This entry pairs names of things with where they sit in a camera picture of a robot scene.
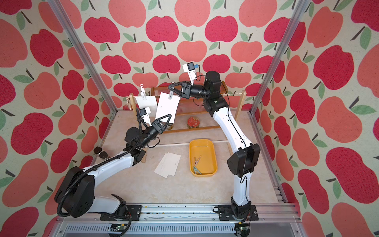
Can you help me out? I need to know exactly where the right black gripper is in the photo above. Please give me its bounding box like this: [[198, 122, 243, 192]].
[[170, 82, 210, 103]]

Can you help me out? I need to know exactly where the wooden string stand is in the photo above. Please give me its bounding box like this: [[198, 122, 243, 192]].
[[123, 95, 255, 169]]

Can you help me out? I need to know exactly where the left aluminium frame post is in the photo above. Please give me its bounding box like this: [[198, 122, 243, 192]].
[[47, 0, 118, 115]]

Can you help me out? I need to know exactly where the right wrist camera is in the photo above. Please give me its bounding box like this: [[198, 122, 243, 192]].
[[182, 62, 199, 85]]

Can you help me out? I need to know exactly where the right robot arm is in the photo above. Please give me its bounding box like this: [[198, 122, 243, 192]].
[[168, 71, 260, 220]]

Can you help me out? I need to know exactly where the aluminium frame post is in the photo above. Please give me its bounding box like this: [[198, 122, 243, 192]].
[[47, 0, 118, 115], [250, 0, 311, 116]]

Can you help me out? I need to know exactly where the yellow plastic tray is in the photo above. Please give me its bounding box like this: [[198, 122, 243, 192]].
[[189, 139, 218, 177]]

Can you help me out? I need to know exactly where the wooden shelf rack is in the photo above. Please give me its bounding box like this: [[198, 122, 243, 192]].
[[166, 97, 220, 133]]

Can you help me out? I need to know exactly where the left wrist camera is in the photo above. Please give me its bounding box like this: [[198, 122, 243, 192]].
[[140, 107, 151, 125]]

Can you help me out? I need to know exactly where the pink clothespin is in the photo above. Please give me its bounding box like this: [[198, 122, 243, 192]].
[[194, 156, 201, 166]]

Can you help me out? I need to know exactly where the teal clothespin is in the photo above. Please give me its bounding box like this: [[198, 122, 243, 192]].
[[193, 166, 202, 175]]

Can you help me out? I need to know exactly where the white postcard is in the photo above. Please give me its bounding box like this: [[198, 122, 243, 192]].
[[165, 153, 181, 176], [154, 153, 168, 178], [156, 92, 181, 123], [135, 96, 158, 117]]

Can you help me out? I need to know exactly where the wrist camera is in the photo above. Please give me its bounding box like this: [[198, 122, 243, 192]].
[[140, 107, 151, 125], [182, 62, 199, 85]]

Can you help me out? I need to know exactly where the right aluminium frame post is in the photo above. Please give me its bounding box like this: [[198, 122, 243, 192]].
[[250, 0, 311, 116]]

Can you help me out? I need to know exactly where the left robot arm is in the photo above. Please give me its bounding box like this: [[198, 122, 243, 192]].
[[54, 111, 171, 220]]

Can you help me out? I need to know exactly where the white clothespin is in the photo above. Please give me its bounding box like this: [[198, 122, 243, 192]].
[[140, 84, 147, 100]]

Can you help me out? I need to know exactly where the red lid tin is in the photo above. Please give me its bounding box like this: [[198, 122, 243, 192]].
[[187, 116, 200, 129]]

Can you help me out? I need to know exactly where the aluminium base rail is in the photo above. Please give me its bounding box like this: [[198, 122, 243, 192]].
[[47, 203, 306, 237]]

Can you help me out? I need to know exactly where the grey clothespin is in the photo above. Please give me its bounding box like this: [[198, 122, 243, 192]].
[[168, 91, 174, 100]]

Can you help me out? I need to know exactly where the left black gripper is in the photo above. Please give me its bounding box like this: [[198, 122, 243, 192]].
[[138, 115, 171, 149]]

